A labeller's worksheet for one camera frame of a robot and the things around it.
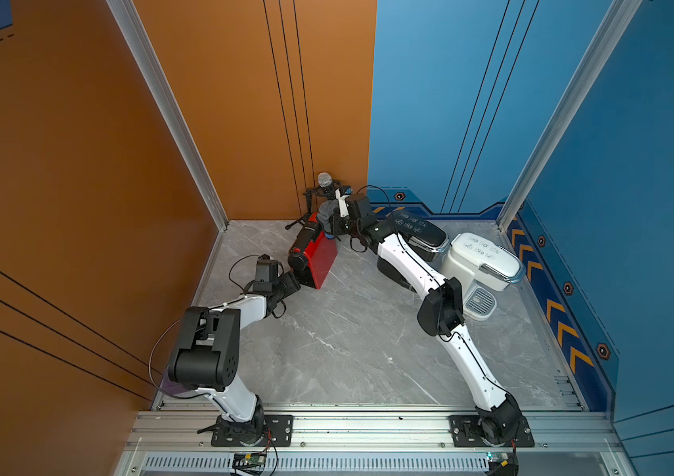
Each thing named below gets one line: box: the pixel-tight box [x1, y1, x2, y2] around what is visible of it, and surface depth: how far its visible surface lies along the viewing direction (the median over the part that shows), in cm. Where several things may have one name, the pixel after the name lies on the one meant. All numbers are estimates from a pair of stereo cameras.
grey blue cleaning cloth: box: [317, 198, 338, 233], surface depth 95 cm
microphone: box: [285, 172, 343, 230], surface depth 102 cm
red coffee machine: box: [287, 212, 338, 290], surface depth 93 cm
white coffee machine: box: [442, 233, 527, 322], surface depth 84 cm
